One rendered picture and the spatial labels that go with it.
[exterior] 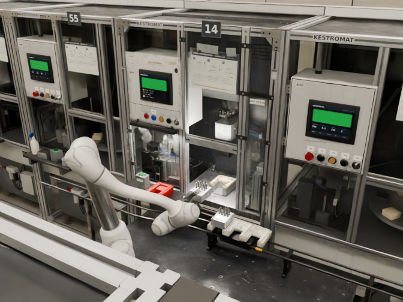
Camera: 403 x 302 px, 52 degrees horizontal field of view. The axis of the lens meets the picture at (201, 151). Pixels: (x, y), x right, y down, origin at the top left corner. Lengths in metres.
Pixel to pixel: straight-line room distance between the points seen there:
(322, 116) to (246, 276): 1.01
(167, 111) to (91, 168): 0.79
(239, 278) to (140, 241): 0.72
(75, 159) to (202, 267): 1.03
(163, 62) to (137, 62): 0.21
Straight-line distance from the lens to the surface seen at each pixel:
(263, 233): 2.51
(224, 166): 3.10
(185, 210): 2.12
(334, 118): 2.17
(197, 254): 2.65
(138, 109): 2.79
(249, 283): 2.47
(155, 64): 2.61
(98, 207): 2.34
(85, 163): 2.03
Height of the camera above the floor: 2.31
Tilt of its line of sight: 24 degrees down
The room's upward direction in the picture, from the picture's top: straight up
